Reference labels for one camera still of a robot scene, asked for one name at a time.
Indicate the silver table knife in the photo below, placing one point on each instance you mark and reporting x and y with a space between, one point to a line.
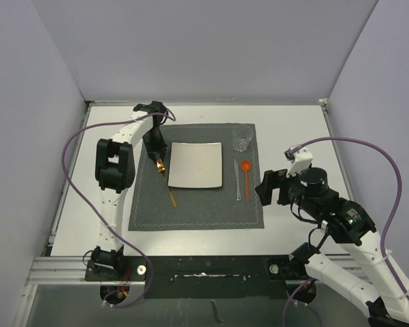
237 180

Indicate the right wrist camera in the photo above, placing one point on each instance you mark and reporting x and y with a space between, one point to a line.
300 158

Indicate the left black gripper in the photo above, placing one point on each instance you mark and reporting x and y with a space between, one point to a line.
159 148

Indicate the orange plastic spoon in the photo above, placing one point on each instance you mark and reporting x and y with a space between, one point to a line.
246 167

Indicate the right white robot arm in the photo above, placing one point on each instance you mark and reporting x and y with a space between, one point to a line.
384 297

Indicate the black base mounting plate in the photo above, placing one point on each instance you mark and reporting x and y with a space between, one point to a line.
206 277

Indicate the white square plate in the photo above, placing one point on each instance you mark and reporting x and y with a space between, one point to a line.
196 165

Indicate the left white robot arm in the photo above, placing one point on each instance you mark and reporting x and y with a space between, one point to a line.
115 174

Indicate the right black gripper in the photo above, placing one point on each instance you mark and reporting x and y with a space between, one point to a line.
271 179

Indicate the gold fork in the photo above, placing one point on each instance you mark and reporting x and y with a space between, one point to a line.
166 184

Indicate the dark grey cloth placemat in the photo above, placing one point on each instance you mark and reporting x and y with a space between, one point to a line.
197 209

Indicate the clear plastic cup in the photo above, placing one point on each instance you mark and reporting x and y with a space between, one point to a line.
242 136

